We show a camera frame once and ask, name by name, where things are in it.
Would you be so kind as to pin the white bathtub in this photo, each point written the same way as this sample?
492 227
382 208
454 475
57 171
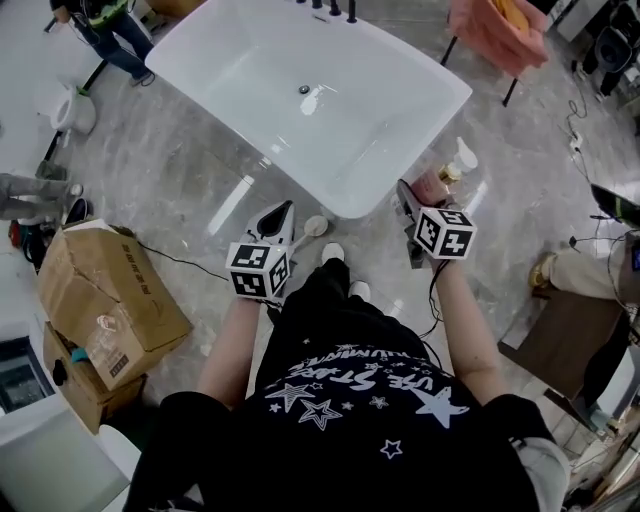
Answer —
360 75

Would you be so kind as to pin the black trousers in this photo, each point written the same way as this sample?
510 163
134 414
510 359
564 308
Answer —
325 310

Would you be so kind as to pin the pink bottle with gold collar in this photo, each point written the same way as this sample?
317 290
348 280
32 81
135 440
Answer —
429 184

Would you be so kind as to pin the person's white shoe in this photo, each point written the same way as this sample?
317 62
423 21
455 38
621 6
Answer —
332 251
360 290

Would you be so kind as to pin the black office chair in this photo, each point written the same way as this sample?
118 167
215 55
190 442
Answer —
612 52

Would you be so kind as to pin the person's right forearm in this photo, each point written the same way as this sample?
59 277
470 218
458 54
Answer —
465 340

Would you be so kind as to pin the person's left forearm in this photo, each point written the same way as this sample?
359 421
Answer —
235 345

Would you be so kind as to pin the small brown cardboard box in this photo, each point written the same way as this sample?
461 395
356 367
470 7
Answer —
85 395

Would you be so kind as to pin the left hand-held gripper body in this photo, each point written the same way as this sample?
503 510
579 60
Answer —
257 265

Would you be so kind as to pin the yellow cloth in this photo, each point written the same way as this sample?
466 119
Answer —
512 12

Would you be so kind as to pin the black bathtub faucet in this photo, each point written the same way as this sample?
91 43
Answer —
334 7

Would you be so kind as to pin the large brown cardboard box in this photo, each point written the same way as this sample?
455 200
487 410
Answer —
100 300

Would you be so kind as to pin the black towel rack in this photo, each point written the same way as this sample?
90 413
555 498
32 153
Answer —
511 90

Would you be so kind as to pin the black star-print t-shirt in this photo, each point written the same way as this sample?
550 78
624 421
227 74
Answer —
350 450

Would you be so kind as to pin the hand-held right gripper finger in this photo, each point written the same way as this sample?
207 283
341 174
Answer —
407 197

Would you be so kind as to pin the white power strip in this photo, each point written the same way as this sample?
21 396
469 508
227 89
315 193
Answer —
576 141

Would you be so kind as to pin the brown wooden stool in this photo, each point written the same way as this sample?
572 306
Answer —
565 335

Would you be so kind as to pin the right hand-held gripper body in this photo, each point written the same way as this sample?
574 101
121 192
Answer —
445 235

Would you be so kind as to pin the white toilet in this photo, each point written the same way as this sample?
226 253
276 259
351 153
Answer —
72 112

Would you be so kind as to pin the white basin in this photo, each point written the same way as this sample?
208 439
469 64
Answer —
60 460

